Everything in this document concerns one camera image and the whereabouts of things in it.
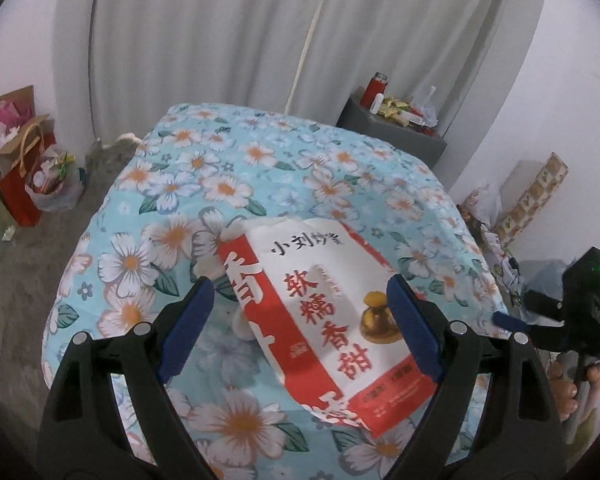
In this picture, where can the grey window curtain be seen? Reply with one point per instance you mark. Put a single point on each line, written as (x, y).
(119, 64)

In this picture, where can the person right hand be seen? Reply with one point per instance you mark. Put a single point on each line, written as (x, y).
(565, 392)

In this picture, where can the snacks on cabinet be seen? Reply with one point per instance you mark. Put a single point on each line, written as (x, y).
(418, 112)

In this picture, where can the gift bags pile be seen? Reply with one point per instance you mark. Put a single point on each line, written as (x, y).
(37, 174)

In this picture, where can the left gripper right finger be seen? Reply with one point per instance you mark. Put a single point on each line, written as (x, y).
(492, 414)

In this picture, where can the white red chestnut bag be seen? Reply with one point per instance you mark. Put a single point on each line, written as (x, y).
(315, 296)

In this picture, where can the grey bedside cabinet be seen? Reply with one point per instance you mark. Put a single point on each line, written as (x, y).
(354, 117)

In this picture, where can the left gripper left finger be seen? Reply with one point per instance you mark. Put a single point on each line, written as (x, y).
(82, 434)

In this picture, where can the red can on cabinet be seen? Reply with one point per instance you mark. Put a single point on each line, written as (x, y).
(377, 84)

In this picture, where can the floral blue bed cover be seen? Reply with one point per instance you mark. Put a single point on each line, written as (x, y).
(206, 166)

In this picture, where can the clutter pile by wall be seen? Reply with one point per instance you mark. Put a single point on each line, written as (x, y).
(514, 278)

